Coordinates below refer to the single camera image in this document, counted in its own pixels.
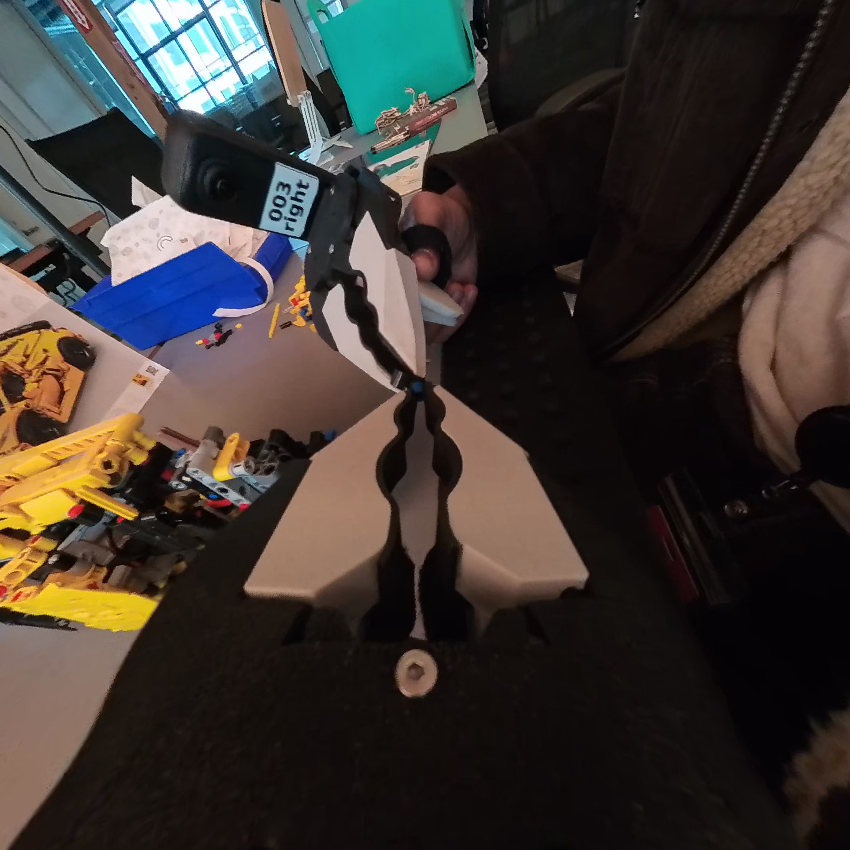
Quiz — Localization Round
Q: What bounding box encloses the white paper strip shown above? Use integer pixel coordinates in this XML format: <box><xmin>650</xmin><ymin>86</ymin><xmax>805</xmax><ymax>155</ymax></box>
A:
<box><xmin>212</xmin><ymin>255</ymin><xmax>277</xmax><ymax>321</ymax></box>

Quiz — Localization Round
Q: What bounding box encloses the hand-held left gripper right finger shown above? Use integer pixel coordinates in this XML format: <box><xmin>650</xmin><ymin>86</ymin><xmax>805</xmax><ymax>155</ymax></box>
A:
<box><xmin>424</xmin><ymin>385</ymin><xmax>591</xmax><ymax>633</ymax></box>

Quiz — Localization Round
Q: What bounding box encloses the long dark red box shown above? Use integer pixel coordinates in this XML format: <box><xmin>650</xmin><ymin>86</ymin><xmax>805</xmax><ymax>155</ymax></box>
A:
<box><xmin>368</xmin><ymin>96</ymin><xmax>460</xmax><ymax>155</ymax></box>

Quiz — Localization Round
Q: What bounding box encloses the person's white shirt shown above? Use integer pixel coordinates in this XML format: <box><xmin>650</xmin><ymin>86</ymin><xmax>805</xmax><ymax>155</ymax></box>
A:
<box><xmin>739</xmin><ymin>86</ymin><xmax>850</xmax><ymax>527</ymax></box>

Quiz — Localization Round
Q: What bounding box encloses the wooden skeleton model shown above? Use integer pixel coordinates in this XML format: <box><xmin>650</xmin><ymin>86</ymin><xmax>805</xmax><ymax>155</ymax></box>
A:
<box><xmin>372</xmin><ymin>86</ymin><xmax>434</xmax><ymax>145</ymax></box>

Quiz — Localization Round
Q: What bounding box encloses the toy car instruction booklet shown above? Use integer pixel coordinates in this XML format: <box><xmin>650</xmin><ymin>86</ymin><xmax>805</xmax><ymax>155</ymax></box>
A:
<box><xmin>0</xmin><ymin>262</ymin><xmax>171</xmax><ymax>460</ymax></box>

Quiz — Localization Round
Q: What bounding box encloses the blue plastic bin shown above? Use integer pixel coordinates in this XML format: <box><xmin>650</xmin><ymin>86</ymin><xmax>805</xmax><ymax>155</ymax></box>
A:
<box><xmin>70</xmin><ymin>234</ymin><xmax>294</xmax><ymax>352</ymax></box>

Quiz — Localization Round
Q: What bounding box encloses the printed white paper bag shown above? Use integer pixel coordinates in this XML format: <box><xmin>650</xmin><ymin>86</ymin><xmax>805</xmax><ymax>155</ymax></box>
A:
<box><xmin>100</xmin><ymin>176</ymin><xmax>268</xmax><ymax>288</ymax></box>

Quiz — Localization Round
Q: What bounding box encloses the yellow toy brick car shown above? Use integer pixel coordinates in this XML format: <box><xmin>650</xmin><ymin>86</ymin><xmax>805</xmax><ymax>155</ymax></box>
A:
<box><xmin>0</xmin><ymin>413</ymin><xmax>314</xmax><ymax>633</ymax></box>

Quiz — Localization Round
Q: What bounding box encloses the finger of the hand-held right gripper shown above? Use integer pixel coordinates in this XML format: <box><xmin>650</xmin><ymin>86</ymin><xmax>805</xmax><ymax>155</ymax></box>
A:
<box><xmin>337</xmin><ymin>214</ymin><xmax>429</xmax><ymax>385</ymax></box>
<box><xmin>319</xmin><ymin>284</ymin><xmax>402</xmax><ymax>393</ymax></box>

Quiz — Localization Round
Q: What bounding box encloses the dark cloth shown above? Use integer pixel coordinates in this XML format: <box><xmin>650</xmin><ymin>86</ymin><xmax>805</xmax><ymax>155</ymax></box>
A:
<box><xmin>441</xmin><ymin>279</ymin><xmax>804</xmax><ymax>850</ymax></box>

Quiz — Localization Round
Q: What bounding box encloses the wooden post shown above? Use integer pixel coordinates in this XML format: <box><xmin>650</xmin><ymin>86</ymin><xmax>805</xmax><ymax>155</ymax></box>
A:
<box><xmin>56</xmin><ymin>0</ymin><xmax>175</xmax><ymax>142</ymax></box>

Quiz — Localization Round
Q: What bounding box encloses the teal felt bag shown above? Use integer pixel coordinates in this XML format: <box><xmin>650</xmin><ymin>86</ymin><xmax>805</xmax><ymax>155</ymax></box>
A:
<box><xmin>307</xmin><ymin>0</ymin><xmax>477</xmax><ymax>135</ymax></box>

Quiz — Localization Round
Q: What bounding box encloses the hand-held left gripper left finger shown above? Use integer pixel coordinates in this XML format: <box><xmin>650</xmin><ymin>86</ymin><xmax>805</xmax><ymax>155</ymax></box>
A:
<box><xmin>243</xmin><ymin>392</ymin><xmax>410</xmax><ymax>640</ymax></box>

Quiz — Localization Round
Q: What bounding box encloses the person's right hand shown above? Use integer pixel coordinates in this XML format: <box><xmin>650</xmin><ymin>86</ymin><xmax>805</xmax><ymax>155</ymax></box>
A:
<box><xmin>400</xmin><ymin>182</ymin><xmax>480</xmax><ymax>346</ymax></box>

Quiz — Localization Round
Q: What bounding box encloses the person's right forearm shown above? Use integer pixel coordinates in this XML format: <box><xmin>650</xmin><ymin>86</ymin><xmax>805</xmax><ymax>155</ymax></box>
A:
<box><xmin>421</xmin><ymin>86</ymin><xmax>628</xmax><ymax>283</ymax></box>

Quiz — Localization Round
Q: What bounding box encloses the person's fleece jacket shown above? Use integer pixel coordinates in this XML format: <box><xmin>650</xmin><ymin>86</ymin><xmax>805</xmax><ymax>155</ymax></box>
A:
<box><xmin>576</xmin><ymin>0</ymin><xmax>850</xmax><ymax>850</ymax></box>

